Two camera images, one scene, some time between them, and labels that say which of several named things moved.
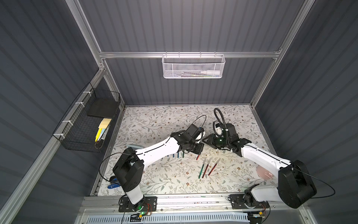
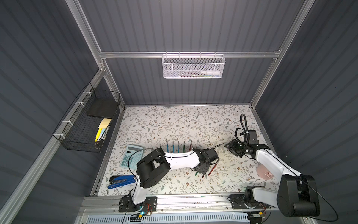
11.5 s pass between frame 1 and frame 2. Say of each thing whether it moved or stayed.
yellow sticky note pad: stayed
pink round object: stayed
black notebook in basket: stayed
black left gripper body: moved
